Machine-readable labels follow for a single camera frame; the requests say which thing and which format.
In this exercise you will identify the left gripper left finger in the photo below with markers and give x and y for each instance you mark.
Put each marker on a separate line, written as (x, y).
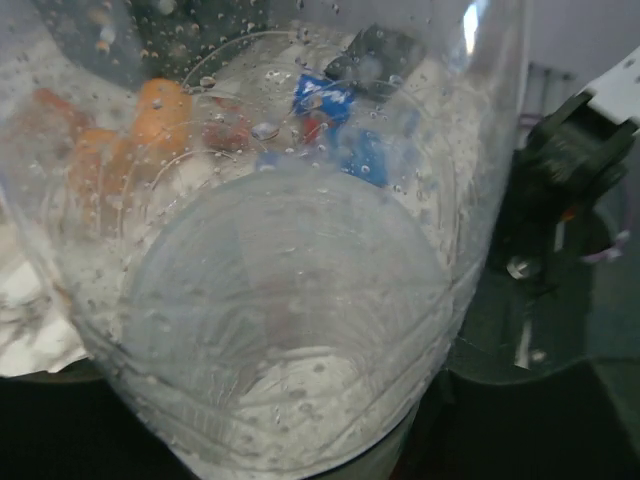
(72, 425)

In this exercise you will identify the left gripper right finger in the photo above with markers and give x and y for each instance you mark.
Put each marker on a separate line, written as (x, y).
(484, 419)

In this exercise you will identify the red label water bottle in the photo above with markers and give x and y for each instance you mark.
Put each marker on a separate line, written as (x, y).
(264, 220)

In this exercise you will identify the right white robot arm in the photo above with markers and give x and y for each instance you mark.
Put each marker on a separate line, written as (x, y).
(575, 155)

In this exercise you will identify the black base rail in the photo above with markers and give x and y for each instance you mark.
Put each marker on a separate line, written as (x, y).
(573, 298)

